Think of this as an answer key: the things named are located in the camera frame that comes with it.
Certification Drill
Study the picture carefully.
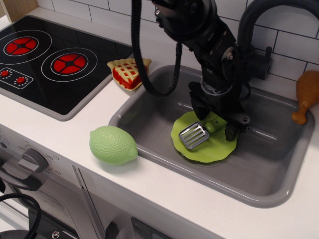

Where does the green toy lime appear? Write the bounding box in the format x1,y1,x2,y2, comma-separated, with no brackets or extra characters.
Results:
89,125,138,165

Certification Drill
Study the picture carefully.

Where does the toy cherry pie slice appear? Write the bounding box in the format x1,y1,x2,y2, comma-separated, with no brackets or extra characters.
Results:
107,58,142,91

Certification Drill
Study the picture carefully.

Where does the black braided foreground cable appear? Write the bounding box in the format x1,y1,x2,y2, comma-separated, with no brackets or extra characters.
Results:
0,192,42,239

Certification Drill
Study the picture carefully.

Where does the green toy plate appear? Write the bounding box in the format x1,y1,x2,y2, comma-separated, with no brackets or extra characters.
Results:
170,111,238,163

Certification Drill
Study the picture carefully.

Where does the brown toy chicken drumstick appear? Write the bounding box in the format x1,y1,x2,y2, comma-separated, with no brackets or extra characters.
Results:
292,70,319,125

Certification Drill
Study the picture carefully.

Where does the black toy stove top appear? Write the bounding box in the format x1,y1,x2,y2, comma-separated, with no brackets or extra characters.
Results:
0,16,133,121

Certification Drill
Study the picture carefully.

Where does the grey oven knob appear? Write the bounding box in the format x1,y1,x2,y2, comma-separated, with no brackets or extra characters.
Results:
18,148,49,173

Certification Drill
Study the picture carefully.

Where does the dark grey toy faucet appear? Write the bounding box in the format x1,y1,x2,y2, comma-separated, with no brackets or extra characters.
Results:
237,0,319,80

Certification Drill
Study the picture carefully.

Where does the green handled metal spatula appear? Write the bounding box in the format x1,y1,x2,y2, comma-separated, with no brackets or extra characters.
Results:
178,119,227,150

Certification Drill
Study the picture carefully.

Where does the grey toy sink basin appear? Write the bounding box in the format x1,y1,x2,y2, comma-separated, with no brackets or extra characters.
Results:
109,67,315,208

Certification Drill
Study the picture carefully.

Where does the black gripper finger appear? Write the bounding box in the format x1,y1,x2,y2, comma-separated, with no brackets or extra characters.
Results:
191,96,211,120
225,123,237,141

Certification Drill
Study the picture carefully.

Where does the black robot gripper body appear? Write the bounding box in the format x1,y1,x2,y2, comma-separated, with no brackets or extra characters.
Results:
188,81,250,132

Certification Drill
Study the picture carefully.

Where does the grey oven door handle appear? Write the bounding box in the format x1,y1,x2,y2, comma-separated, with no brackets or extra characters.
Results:
0,159,42,191

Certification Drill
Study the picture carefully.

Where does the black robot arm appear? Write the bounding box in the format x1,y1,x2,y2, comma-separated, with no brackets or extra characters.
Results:
152,0,251,141

